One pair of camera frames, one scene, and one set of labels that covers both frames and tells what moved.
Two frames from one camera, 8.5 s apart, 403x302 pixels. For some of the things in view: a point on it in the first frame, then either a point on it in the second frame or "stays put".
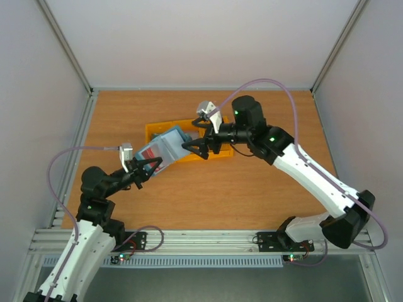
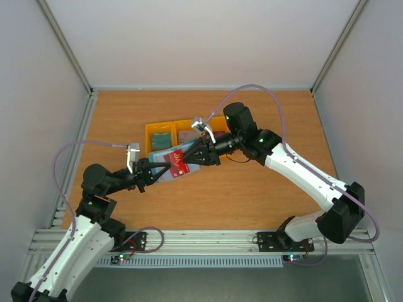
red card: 148,153 to 178,167
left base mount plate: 136,243 stays put
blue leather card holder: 168,147 to 158,156
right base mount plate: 279,241 stays put
